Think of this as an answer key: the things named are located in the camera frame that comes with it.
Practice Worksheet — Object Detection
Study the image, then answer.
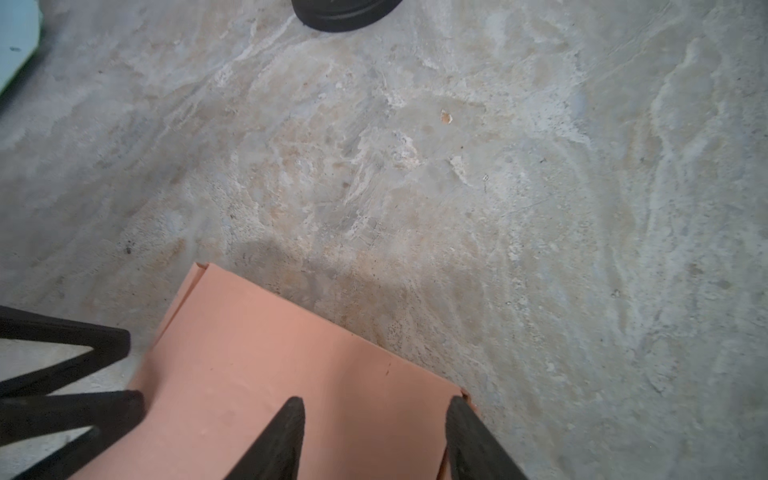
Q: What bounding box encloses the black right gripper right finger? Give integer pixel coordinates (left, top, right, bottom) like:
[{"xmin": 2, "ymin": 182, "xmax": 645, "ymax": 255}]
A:
[{"xmin": 445, "ymin": 396, "xmax": 528, "ymax": 480}]

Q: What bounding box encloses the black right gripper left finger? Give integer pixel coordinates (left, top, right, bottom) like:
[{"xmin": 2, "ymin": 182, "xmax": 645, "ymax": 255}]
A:
[{"xmin": 225, "ymin": 396, "xmax": 306, "ymax": 480}]

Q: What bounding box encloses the light blue flat cardboard box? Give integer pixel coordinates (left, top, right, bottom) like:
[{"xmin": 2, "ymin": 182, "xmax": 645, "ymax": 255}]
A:
[{"xmin": 0, "ymin": 0, "xmax": 43, "ymax": 92}]

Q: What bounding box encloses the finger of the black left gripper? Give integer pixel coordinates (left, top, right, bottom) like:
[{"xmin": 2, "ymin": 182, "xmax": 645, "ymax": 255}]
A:
[
  {"xmin": 1, "ymin": 390, "xmax": 146, "ymax": 479},
  {"xmin": 1, "ymin": 306, "xmax": 131, "ymax": 398}
]

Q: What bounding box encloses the pink paper box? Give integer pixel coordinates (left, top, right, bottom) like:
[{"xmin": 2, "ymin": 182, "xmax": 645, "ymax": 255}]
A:
[{"xmin": 78, "ymin": 264, "xmax": 462, "ymax": 479}]

